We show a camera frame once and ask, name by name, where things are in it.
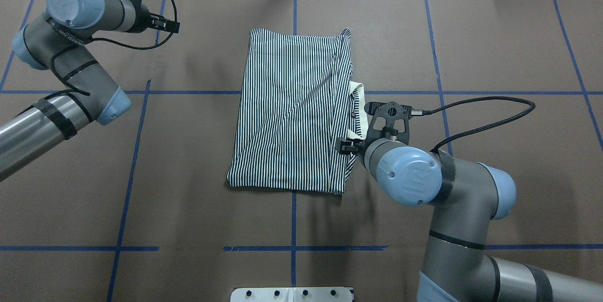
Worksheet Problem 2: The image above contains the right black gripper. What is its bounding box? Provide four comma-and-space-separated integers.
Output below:
337, 138, 375, 165

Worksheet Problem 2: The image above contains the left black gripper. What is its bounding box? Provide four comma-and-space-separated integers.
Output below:
134, 3, 180, 33

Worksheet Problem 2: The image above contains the striped polo shirt white collar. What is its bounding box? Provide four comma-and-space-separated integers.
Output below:
226, 28, 368, 195

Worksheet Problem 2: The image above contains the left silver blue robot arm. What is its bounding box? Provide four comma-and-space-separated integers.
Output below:
1, 0, 179, 180

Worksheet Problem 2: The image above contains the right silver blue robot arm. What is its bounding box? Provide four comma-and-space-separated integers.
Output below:
336, 138, 603, 302

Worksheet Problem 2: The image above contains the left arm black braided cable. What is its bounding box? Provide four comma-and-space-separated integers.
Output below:
49, 0, 179, 98

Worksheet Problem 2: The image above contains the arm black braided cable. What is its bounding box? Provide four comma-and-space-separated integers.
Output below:
412, 96, 537, 154
49, 0, 179, 98

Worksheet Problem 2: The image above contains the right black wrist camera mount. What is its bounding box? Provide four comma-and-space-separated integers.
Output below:
364, 101, 425, 145

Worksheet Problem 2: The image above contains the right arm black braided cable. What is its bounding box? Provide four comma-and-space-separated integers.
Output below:
412, 96, 537, 154

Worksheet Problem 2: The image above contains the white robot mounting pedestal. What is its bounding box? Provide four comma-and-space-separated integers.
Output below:
230, 286, 355, 302

